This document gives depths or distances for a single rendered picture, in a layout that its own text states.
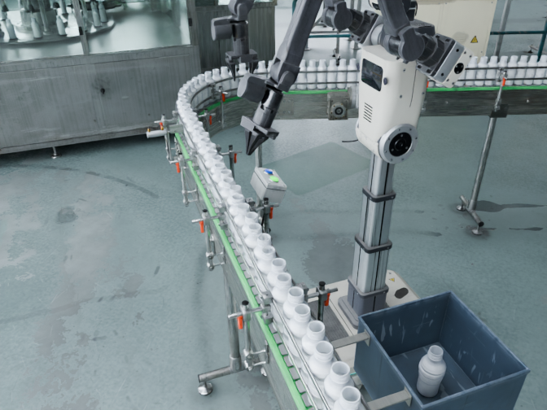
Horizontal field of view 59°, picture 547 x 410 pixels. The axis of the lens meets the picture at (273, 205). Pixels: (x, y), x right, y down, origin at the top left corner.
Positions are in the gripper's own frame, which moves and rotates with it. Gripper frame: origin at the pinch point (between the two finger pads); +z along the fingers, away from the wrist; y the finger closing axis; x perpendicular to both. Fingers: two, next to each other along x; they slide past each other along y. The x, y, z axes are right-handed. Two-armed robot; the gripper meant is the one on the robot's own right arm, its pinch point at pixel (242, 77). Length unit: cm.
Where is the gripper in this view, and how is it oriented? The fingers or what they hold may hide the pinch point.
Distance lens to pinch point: 183.7
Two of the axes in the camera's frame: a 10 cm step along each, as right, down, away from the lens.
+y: -9.4, 1.9, -2.8
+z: 0.1, 8.5, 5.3
